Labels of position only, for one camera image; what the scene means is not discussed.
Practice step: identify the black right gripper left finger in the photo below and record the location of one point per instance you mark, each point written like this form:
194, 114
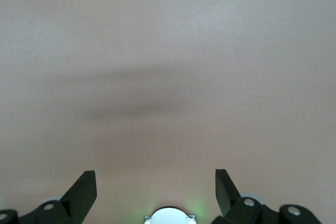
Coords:
78, 197

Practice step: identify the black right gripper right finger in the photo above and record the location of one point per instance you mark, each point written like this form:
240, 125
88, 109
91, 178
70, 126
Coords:
227, 197

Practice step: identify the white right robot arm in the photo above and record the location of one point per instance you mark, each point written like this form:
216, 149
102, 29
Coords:
170, 216

